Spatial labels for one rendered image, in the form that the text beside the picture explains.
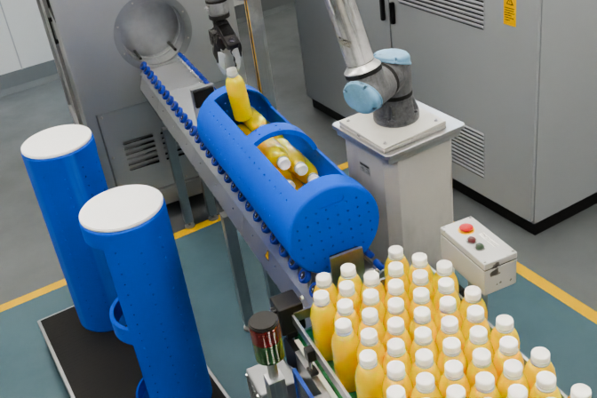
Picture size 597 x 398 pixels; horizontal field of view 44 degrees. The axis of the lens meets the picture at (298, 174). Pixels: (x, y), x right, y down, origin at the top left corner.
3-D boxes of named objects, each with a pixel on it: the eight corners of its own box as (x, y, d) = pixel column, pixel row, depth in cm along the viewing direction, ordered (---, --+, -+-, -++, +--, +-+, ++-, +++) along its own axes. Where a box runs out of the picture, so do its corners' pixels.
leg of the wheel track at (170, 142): (193, 222, 426) (170, 123, 395) (196, 226, 421) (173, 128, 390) (183, 226, 424) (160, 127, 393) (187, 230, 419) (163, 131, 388)
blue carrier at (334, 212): (274, 139, 291) (259, 72, 276) (386, 251, 219) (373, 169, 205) (206, 164, 283) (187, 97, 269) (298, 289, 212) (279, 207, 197)
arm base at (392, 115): (406, 100, 254) (404, 75, 248) (427, 119, 241) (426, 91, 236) (365, 113, 250) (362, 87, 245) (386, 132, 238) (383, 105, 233)
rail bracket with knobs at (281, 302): (303, 314, 209) (298, 285, 203) (314, 330, 203) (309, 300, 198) (270, 327, 206) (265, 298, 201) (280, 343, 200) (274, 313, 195)
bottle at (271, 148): (253, 132, 246) (273, 154, 231) (273, 130, 249) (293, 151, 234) (252, 151, 249) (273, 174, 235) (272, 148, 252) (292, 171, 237)
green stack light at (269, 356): (277, 340, 162) (274, 323, 160) (289, 359, 157) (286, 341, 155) (250, 352, 161) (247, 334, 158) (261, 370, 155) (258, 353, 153)
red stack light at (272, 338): (274, 323, 160) (272, 309, 158) (286, 341, 155) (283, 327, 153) (247, 334, 158) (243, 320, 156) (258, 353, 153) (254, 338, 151)
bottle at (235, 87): (252, 120, 266) (241, 75, 256) (234, 123, 267) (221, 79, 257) (253, 111, 272) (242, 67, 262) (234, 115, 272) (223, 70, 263)
